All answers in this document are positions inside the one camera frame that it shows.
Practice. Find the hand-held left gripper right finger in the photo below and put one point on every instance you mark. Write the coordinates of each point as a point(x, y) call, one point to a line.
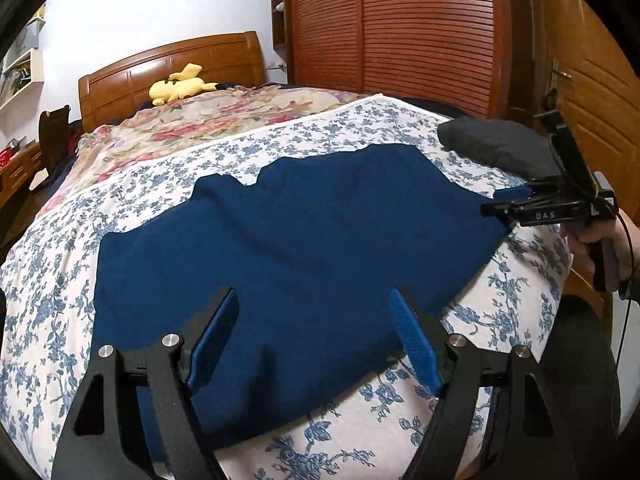
point(412, 340)

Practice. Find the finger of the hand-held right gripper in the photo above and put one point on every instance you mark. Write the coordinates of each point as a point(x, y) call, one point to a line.
point(512, 193)
point(500, 209)

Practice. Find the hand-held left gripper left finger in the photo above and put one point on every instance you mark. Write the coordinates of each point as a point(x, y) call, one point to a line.
point(212, 345)

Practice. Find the navy blue suit jacket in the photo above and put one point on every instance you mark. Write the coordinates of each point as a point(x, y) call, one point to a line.
point(300, 240)

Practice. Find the person's right hand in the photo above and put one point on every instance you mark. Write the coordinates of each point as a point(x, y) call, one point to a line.
point(580, 247)

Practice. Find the dark grey cushion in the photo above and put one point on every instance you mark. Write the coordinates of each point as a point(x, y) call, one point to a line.
point(500, 145)

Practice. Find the wooden door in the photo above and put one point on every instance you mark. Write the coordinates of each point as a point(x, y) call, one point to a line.
point(595, 35)

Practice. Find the person's dark clothing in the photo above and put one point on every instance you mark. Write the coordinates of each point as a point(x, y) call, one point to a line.
point(580, 385)

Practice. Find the blue floral white bed sheet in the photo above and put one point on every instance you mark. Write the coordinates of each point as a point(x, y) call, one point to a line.
point(45, 270)

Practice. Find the wooden louvered wardrobe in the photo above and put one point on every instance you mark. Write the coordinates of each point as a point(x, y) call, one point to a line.
point(400, 35)

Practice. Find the pink floral quilt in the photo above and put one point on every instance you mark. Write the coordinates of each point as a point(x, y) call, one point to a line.
point(200, 125)

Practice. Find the yellow plush toy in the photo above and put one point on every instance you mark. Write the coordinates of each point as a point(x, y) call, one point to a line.
point(180, 87)

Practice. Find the wooden desk cabinet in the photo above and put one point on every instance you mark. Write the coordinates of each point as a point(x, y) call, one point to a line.
point(17, 172)

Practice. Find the dark wooden chair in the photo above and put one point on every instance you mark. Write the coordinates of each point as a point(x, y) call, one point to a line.
point(54, 135)

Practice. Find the red bag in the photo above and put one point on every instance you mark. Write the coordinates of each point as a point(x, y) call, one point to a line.
point(5, 156)

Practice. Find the wooden bed headboard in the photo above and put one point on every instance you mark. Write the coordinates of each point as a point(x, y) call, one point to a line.
point(150, 70)

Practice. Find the narrow wooden shelf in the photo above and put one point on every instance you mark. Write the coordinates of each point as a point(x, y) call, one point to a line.
point(280, 15)

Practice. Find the white wall shelf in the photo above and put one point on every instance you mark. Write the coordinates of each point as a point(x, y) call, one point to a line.
point(20, 70)

